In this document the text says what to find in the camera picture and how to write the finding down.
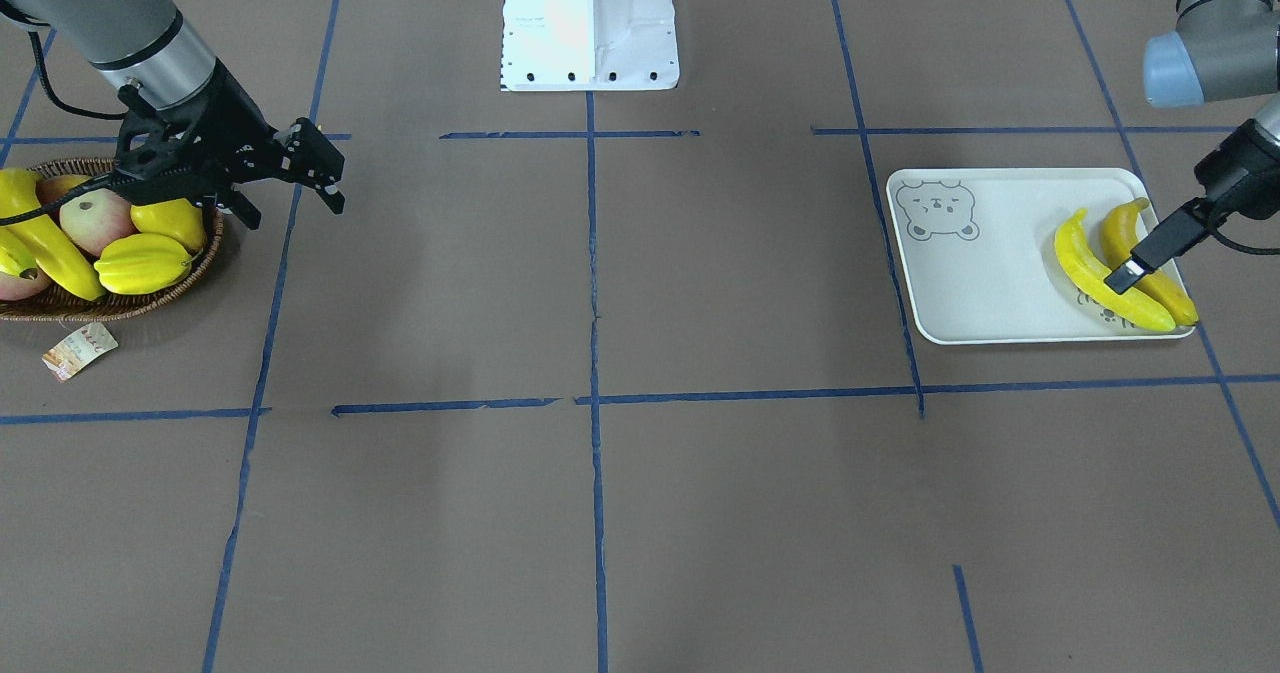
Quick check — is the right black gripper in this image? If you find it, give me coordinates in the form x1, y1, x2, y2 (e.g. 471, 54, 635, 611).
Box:
114, 61, 346, 230

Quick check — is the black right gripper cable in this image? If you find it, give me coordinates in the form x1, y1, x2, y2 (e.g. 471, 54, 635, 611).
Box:
0, 13, 151, 226

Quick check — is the yellow starfruit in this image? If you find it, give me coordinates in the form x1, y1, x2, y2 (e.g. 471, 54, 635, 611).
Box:
93, 234, 195, 296

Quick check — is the brown wicker basket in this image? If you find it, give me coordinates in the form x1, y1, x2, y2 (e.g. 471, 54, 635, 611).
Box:
1, 205, 224, 322

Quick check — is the white bear tray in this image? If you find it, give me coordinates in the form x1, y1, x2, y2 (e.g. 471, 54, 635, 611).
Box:
886, 168, 1190, 345

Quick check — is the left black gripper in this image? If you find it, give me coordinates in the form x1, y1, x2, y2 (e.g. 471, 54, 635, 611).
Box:
1103, 120, 1279, 294

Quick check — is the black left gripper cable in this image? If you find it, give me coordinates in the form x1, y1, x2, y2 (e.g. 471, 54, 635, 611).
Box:
1210, 215, 1280, 256

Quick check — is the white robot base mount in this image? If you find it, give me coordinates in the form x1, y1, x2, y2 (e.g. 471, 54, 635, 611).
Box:
500, 0, 681, 91

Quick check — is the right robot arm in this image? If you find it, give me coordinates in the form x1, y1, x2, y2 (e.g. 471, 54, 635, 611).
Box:
3, 0, 346, 228

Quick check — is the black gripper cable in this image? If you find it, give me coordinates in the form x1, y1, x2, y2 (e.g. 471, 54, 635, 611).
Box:
1210, 215, 1280, 256
0, 13, 151, 226

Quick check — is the pink peach apple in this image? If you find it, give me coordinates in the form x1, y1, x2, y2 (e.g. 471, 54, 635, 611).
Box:
59, 189, 138, 258

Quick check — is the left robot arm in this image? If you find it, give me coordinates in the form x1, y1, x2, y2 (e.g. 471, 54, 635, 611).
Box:
1105, 0, 1279, 293

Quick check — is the paper tag label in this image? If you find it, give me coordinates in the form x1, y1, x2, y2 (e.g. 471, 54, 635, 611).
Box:
42, 322, 119, 383

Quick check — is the yellow pear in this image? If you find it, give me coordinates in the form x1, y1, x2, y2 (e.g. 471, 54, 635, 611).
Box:
129, 200, 209, 253

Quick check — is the yellow banana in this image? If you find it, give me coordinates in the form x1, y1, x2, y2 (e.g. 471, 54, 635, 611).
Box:
0, 226, 38, 280
1100, 197, 1199, 328
1052, 209, 1178, 334
1, 168, 108, 301

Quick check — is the red yellow apple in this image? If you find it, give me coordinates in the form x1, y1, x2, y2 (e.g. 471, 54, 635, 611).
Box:
0, 269, 52, 301

